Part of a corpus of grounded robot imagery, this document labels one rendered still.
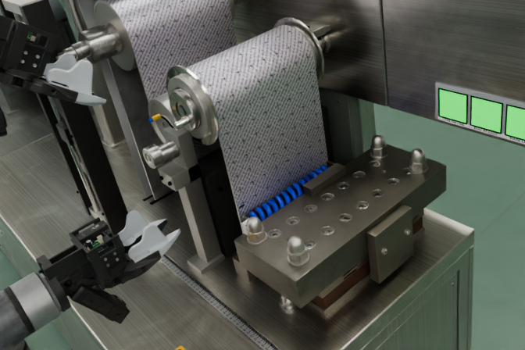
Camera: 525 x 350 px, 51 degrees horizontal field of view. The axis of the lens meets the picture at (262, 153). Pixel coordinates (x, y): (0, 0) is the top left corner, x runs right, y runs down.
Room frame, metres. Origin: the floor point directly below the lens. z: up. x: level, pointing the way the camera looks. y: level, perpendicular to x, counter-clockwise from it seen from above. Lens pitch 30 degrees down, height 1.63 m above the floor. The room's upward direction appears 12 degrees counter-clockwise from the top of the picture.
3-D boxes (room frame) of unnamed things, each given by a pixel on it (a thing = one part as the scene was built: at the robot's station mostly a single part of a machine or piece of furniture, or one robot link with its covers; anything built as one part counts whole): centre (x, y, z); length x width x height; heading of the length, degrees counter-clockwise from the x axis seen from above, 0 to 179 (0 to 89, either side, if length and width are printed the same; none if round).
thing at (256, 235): (0.75, 0.04, 1.05); 0.04 x 0.04 x 0.04
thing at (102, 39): (1.06, 0.27, 1.33); 0.06 x 0.06 x 0.06; 34
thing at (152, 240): (0.70, 0.19, 1.11); 0.09 x 0.03 x 0.06; 115
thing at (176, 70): (0.87, 0.10, 1.25); 0.15 x 0.01 x 0.15; 34
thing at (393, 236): (0.74, -0.19, 0.96); 0.10 x 0.03 x 0.11; 124
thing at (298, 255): (0.68, -0.02, 1.05); 0.04 x 0.04 x 0.04
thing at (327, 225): (0.81, -0.13, 1.00); 0.40 x 0.16 x 0.06; 124
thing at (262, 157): (0.88, -0.03, 1.11); 0.23 x 0.01 x 0.18; 124
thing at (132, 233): (0.74, 0.23, 1.11); 0.09 x 0.03 x 0.06; 133
